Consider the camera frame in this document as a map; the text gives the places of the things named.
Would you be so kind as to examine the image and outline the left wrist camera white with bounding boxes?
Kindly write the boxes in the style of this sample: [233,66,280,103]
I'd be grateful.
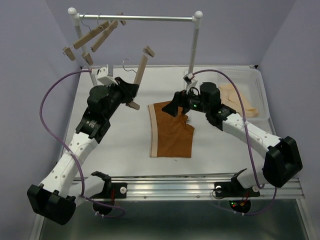
[91,64,116,87]

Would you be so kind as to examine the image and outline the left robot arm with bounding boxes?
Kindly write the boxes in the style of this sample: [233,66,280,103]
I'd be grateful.
[27,77,139,226]

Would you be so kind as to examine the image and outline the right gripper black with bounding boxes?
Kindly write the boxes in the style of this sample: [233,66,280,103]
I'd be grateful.
[161,85,210,118]

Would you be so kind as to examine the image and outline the brown underwear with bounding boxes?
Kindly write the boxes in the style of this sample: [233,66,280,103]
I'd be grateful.
[147,101,195,158]

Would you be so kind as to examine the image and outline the aluminium mounting rail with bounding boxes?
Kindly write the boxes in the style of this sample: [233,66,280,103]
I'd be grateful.
[41,173,306,201]

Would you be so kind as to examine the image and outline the white clothes rack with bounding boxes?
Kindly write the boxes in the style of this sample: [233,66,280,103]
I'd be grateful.
[67,7,203,73]

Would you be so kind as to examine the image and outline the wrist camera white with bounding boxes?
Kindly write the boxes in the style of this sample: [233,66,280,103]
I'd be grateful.
[91,64,116,87]
[183,72,198,92]

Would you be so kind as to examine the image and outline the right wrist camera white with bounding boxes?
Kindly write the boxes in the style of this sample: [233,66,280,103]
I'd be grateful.
[183,72,198,92]

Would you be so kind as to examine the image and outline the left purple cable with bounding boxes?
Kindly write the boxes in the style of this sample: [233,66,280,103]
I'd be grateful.
[39,69,126,219]

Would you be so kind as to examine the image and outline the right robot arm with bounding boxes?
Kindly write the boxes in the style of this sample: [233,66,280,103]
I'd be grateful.
[162,82,303,198]

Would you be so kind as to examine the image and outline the beige underwear in basket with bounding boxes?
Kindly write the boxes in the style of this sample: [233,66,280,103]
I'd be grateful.
[218,83,259,118]

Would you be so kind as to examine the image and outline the wooden clip hanger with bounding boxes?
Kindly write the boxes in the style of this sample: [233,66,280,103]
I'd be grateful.
[77,20,119,53]
[122,45,156,111]
[62,20,111,66]

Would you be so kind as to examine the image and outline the white plastic basket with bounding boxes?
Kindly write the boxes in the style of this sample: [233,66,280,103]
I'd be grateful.
[217,67,271,121]

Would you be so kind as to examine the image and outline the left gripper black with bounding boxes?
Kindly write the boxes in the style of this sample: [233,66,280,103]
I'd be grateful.
[104,76,139,119]

